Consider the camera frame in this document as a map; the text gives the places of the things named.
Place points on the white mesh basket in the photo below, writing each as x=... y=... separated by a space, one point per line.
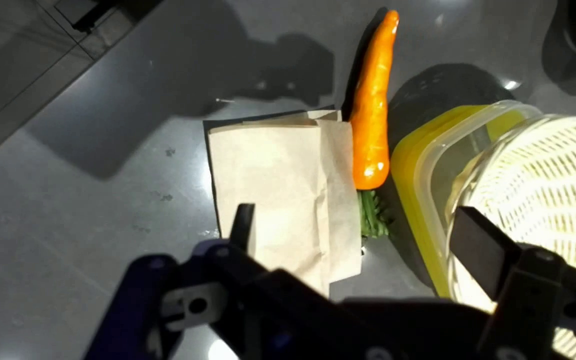
x=554 y=180

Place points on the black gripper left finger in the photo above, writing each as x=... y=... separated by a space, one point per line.
x=235 y=312

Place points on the yellow plastic container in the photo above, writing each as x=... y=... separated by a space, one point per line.
x=415 y=172

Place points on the beige cloth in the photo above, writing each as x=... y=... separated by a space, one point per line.
x=275 y=180

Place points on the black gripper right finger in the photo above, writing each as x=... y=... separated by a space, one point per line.
x=540 y=301

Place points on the orange toy carrot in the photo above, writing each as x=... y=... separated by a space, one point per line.
x=371 y=113

